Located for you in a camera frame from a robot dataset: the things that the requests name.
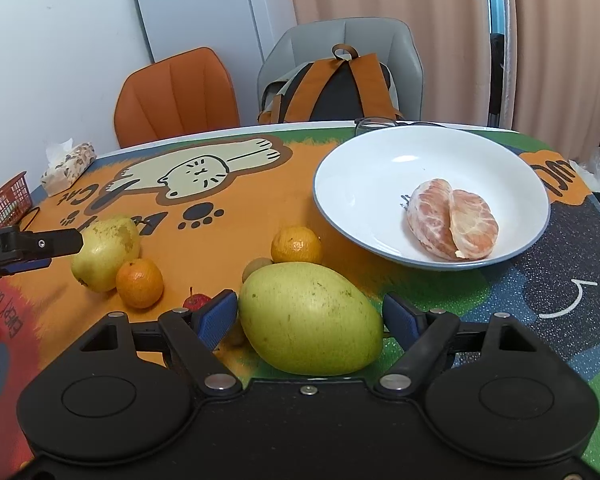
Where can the grey chair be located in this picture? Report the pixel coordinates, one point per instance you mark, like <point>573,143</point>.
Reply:
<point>380,40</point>

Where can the orange chair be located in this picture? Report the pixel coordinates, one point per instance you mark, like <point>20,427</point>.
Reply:
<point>175,95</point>

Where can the peeled orange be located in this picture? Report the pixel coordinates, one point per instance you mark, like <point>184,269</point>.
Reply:
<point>440,220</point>

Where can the small red fruit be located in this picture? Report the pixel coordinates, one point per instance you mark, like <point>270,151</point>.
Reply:
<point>195,302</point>

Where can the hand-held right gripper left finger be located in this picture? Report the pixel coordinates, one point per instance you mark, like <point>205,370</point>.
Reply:
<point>220,312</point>

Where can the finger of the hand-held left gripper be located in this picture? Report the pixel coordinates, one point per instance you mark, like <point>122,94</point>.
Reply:
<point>55,242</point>

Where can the orange and black backpack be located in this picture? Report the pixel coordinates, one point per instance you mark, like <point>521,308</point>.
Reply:
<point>340,90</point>

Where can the white board panel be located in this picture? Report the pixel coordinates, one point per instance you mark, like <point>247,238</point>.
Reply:
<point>195,5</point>

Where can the mandarin orange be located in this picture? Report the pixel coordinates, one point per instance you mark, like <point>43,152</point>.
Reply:
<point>295,245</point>
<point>140,282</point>

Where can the white bowl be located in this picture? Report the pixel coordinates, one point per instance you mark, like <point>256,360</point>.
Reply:
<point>380,190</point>

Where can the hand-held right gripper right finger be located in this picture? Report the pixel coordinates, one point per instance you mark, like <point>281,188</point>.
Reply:
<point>400,315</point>

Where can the cat printed table mat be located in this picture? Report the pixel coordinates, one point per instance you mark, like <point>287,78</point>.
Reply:
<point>260,185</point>

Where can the clear plastic bag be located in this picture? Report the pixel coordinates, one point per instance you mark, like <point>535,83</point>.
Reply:
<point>597,167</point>

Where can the patterned tissue pack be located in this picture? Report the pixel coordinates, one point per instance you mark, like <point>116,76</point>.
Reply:
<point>67,167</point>

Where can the red plastic basket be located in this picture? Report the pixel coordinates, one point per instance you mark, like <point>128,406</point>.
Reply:
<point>5,205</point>

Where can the yellow-green pear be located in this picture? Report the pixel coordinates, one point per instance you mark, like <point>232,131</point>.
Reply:
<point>305,315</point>
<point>105,250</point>

